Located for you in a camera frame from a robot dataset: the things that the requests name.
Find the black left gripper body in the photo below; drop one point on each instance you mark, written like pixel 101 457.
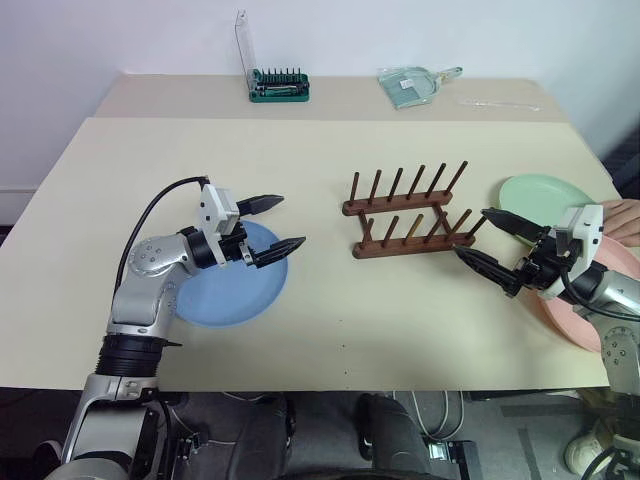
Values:
pixel 240 247

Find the green screwdriver bit set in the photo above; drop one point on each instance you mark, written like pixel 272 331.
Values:
pixel 280 95

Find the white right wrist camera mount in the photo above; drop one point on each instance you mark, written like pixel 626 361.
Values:
pixel 585 225

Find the white sneaker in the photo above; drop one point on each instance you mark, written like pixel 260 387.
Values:
pixel 587 450

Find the green plate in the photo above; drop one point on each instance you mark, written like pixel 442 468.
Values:
pixel 540 197

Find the white black camera device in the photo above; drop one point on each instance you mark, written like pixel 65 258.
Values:
pixel 212 207

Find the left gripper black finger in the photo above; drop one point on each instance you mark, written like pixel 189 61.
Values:
pixel 262 204
pixel 280 249

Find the blue plate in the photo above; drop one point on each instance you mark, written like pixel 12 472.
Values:
pixel 235 295

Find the khaki trouser leg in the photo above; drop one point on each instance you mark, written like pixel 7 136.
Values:
pixel 600 405

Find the dark grey rounded shape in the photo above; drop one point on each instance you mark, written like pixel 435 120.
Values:
pixel 240 435
pixel 395 430

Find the person's bare hand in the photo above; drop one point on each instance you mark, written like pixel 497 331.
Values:
pixel 622 220

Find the black bracket with metal clip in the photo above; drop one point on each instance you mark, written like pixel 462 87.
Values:
pixel 465 460

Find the clear plastic wrapped stick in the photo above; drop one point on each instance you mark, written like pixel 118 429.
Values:
pixel 500 103

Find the wooden dish rack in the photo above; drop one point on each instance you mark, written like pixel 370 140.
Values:
pixel 400 247

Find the clear green dustpan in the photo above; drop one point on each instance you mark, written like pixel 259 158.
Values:
pixel 405 87

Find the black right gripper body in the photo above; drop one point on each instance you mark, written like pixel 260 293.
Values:
pixel 542 267

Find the pink plate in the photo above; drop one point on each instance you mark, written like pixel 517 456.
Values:
pixel 565 320

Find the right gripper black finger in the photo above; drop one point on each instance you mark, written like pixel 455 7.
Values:
pixel 515 224
pixel 490 267

